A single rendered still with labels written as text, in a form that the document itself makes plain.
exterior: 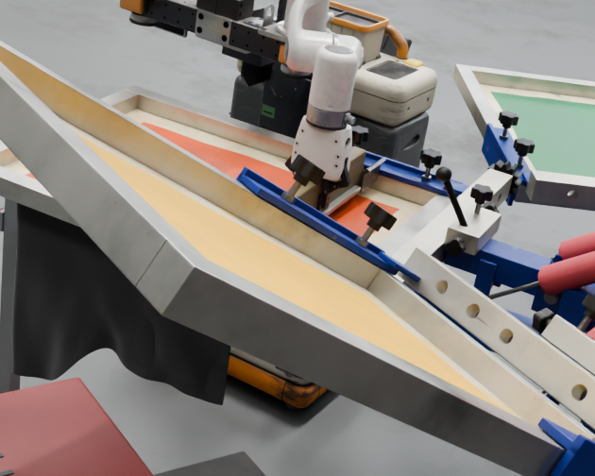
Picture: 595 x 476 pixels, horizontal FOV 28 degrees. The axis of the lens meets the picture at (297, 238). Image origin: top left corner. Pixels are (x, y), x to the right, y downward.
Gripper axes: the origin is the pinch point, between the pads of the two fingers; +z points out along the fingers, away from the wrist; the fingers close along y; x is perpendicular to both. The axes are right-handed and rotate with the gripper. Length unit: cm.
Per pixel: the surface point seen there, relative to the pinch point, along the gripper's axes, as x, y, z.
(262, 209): 63, -20, -26
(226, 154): -18.5, 28.7, 5.8
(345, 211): -11.8, -2.0, 6.0
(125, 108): -21, 56, 4
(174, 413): -54, 53, 101
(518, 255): -0.2, -39.2, -2.4
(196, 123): -25.7, 40.5, 4.4
